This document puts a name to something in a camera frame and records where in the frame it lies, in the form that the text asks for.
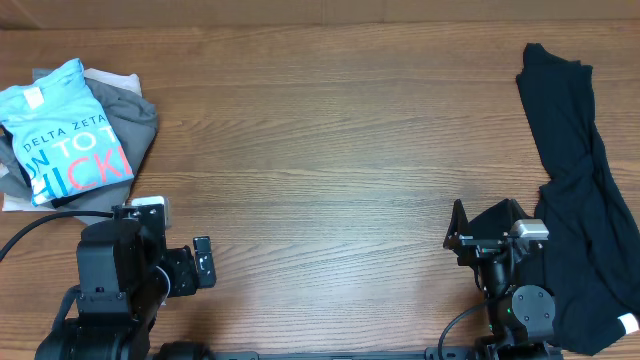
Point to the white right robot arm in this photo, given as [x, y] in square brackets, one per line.
[520, 316]

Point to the folded white shirt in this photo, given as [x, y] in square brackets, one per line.
[13, 185]

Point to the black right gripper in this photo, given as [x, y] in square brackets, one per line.
[484, 240]

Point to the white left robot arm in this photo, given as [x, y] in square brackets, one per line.
[126, 272]

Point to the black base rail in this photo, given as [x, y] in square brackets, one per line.
[188, 351]

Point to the black t-shirt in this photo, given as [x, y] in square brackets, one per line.
[590, 262]

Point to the light blue printed t-shirt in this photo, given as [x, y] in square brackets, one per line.
[61, 136]

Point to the folded black shirt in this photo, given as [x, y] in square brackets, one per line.
[60, 202]

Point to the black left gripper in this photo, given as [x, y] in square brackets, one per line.
[188, 274]

